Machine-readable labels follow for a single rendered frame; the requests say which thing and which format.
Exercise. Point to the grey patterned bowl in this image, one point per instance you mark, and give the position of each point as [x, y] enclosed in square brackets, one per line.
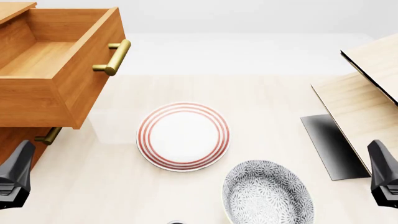
[267, 193]

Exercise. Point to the white plate with red rings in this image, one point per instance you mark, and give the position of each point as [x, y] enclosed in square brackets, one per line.
[183, 136]

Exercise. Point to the wooden drawer with open box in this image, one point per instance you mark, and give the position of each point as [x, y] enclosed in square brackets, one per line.
[34, 102]

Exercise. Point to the pale wooden rack black panel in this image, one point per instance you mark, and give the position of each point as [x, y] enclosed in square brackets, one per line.
[360, 100]

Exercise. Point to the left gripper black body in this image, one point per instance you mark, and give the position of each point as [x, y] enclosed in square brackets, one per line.
[15, 196]

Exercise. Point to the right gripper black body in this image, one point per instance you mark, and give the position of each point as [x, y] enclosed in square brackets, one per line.
[387, 196]

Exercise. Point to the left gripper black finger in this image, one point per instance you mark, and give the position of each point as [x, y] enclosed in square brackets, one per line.
[21, 161]

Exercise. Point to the wooden drawer front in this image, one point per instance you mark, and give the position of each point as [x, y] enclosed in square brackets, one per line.
[17, 136]

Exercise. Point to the wooden cabinet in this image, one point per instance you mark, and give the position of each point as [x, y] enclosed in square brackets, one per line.
[12, 10]

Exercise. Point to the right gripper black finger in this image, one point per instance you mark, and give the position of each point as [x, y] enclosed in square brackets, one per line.
[382, 163]

